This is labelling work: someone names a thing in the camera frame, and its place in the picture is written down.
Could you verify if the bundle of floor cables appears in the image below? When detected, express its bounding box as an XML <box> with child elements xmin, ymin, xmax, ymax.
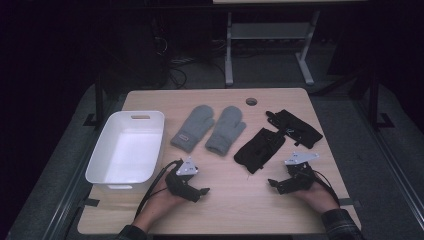
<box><xmin>164</xmin><ymin>54</ymin><xmax>228</xmax><ymax>90</ymax></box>

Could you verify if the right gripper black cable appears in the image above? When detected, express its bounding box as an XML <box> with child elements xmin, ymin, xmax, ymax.
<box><xmin>311</xmin><ymin>169</ymin><xmax>342</xmax><ymax>207</ymax></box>

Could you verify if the white metal desk frame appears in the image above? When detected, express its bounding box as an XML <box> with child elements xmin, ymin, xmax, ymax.
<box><xmin>224</xmin><ymin>9</ymin><xmax>322</xmax><ymax>87</ymax></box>

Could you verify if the black glove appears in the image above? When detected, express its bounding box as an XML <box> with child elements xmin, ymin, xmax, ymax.
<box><xmin>233</xmin><ymin>127</ymin><xmax>287</xmax><ymax>175</ymax></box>
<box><xmin>265</xmin><ymin>108</ymin><xmax>324</xmax><ymax>150</ymax></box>

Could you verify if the grey tape strip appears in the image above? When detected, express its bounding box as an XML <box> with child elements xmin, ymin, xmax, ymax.
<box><xmin>337</xmin><ymin>197</ymin><xmax>363</xmax><ymax>208</ymax></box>
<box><xmin>82</xmin><ymin>197</ymin><xmax>101</xmax><ymax>208</ymax></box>

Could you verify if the person's right hand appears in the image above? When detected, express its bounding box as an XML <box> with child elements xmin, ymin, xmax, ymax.
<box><xmin>293</xmin><ymin>181</ymin><xmax>340</xmax><ymax>215</ymax></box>

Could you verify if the person's left hand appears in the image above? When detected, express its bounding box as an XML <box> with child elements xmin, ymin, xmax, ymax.
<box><xmin>142</xmin><ymin>173</ymin><xmax>188</xmax><ymax>222</ymax></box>

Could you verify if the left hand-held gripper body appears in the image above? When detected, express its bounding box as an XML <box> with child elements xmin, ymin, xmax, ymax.
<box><xmin>165</xmin><ymin>156</ymin><xmax>201</xmax><ymax>202</ymax></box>

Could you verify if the black metal post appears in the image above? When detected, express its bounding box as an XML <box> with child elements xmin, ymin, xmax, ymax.
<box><xmin>83</xmin><ymin>71</ymin><xmax>105</xmax><ymax>128</ymax></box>
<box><xmin>367</xmin><ymin>68</ymin><xmax>396</xmax><ymax>131</ymax></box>

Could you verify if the aluminium floor rail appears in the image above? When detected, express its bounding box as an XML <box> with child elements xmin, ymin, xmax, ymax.
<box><xmin>353</xmin><ymin>98</ymin><xmax>424</xmax><ymax>223</ymax></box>
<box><xmin>41</xmin><ymin>133</ymin><xmax>108</xmax><ymax>240</ymax></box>

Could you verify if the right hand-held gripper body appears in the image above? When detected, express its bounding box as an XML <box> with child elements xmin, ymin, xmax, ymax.
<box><xmin>284</xmin><ymin>151</ymin><xmax>320</xmax><ymax>194</ymax></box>

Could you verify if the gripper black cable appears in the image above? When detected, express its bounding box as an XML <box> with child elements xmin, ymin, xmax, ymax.
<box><xmin>134</xmin><ymin>159</ymin><xmax>185</xmax><ymax>220</ymax></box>
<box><xmin>311</xmin><ymin>169</ymin><xmax>342</xmax><ymax>207</ymax></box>

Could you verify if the white plastic bin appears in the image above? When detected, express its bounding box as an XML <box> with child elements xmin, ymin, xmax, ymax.
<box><xmin>84</xmin><ymin>110</ymin><xmax>166</xmax><ymax>195</ymax></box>

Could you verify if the plain grey mitten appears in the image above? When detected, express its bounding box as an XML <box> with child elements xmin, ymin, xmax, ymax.
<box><xmin>204</xmin><ymin>105</ymin><xmax>247</xmax><ymax>157</ymax></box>

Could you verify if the grey mitten with label patch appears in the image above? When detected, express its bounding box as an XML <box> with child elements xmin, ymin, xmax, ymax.
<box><xmin>170</xmin><ymin>104</ymin><xmax>216</xmax><ymax>154</ymax></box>

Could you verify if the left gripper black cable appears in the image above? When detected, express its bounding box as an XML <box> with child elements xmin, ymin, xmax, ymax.
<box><xmin>134</xmin><ymin>159</ymin><xmax>185</xmax><ymax>220</ymax></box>

